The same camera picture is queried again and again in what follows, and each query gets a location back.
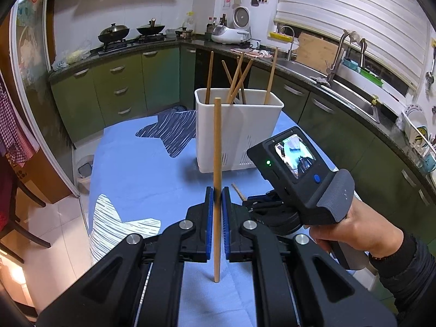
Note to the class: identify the dark red garment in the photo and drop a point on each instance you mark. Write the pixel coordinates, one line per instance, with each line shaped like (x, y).
(5, 194)

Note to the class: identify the light wooden chopstick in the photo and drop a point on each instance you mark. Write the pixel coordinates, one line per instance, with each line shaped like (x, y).
(238, 192)
(271, 75)
(217, 143)

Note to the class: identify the metal hanging ladle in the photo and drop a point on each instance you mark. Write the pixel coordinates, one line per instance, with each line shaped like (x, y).
(430, 76)

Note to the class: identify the stainless steel sink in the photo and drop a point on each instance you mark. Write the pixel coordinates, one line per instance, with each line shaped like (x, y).
(354, 102)

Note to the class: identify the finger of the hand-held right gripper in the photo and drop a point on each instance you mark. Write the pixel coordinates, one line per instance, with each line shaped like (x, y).
(262, 197)
(259, 206)

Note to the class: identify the person's right forearm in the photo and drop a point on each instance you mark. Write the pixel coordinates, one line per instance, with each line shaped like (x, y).
(408, 272)

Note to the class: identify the yellow sink caddy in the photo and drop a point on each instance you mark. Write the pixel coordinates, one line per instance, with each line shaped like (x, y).
(282, 36)

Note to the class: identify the black wok with lid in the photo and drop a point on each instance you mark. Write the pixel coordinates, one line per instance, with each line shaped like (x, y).
(114, 31)

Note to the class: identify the black wok with wooden knob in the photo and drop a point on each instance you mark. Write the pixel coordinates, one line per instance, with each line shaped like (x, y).
(151, 27)

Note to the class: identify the white rice cooker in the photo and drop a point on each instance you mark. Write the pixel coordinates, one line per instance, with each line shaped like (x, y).
(228, 34)

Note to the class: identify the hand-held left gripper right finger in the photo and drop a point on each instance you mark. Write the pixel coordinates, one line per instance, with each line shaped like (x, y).
(226, 224)

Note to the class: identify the white trash bin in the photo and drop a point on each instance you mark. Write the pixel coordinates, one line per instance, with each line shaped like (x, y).
(85, 177)

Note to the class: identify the white window blind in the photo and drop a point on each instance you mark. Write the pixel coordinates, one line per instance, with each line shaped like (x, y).
(340, 3)

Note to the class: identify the clear plastic bottle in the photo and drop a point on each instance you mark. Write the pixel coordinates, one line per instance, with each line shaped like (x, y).
(190, 20)

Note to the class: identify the green plastic tray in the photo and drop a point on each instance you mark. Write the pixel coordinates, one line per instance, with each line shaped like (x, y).
(371, 76)

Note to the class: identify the dark sauce bottle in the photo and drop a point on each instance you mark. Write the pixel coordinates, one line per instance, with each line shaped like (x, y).
(223, 20)
(209, 24)

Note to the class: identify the tall metal sink faucet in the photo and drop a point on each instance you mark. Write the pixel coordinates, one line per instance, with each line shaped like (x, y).
(337, 54)

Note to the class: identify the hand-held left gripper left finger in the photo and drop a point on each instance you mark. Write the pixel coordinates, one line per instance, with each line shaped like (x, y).
(209, 224)

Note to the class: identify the dark wooden chair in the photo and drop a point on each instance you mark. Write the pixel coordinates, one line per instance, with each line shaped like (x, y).
(34, 196)

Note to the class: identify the white plastic utensil holder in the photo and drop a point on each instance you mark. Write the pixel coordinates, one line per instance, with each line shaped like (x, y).
(238, 133)

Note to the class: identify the small metal pot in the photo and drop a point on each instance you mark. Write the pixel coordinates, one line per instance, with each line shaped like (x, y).
(185, 34)

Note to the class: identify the patterned plate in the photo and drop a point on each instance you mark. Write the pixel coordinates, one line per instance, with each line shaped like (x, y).
(415, 126)

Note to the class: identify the red checkered cloth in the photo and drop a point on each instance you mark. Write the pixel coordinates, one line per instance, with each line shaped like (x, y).
(17, 136)

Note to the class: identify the dark wooden chopstick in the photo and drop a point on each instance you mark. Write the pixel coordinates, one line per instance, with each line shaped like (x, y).
(247, 70)
(243, 95)
(240, 60)
(227, 75)

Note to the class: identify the small curved metal faucet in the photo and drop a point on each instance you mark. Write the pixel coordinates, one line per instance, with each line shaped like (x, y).
(292, 46)

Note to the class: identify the wooden cutting board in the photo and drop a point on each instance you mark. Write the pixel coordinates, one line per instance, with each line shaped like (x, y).
(316, 47)

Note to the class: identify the green kitchen cabinets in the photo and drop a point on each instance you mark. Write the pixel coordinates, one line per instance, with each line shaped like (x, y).
(109, 85)

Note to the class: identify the black gas stove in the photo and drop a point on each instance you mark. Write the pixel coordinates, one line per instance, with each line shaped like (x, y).
(117, 45)

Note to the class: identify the person's right hand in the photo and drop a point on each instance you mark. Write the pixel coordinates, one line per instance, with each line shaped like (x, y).
(368, 231)

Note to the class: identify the plastic bag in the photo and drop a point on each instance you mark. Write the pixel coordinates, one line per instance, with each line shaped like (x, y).
(76, 54)

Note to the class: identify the blue star print tablecloth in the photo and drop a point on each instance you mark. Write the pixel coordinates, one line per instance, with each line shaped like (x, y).
(136, 177)

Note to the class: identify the pink cloth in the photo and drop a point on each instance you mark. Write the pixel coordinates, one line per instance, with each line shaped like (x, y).
(255, 52)

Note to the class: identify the glass sliding door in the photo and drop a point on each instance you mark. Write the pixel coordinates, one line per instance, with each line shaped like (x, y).
(30, 58)

